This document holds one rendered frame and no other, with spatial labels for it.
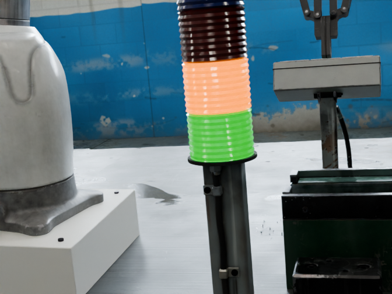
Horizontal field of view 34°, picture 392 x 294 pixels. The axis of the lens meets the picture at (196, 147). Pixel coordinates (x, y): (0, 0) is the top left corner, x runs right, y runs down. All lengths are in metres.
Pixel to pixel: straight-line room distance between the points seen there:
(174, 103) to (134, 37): 0.78
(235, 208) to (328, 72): 0.51
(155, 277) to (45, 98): 0.30
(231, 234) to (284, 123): 5.92
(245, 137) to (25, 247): 0.42
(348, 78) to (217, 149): 0.53
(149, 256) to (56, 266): 0.19
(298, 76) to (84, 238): 0.43
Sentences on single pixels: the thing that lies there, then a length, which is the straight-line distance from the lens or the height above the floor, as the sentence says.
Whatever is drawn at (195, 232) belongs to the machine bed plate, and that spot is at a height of 0.80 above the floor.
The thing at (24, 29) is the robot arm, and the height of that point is 1.17.
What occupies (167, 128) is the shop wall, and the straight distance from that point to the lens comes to 6.73.
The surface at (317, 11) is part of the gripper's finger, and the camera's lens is 1.13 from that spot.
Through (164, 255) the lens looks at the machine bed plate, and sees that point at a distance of 1.03.
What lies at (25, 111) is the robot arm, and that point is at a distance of 0.94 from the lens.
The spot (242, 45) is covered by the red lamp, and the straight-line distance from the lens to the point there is 0.57.
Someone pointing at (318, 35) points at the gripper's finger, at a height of 1.11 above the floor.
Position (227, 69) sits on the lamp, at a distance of 0.56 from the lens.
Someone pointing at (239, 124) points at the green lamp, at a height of 1.06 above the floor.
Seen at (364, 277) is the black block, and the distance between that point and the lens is 0.76.
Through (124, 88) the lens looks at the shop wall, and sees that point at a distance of 6.81.
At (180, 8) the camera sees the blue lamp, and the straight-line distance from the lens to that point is 0.57.
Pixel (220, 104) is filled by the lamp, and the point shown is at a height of 1.08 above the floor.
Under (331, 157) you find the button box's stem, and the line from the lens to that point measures 1.10.
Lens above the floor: 1.16
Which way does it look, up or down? 11 degrees down
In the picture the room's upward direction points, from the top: 5 degrees counter-clockwise
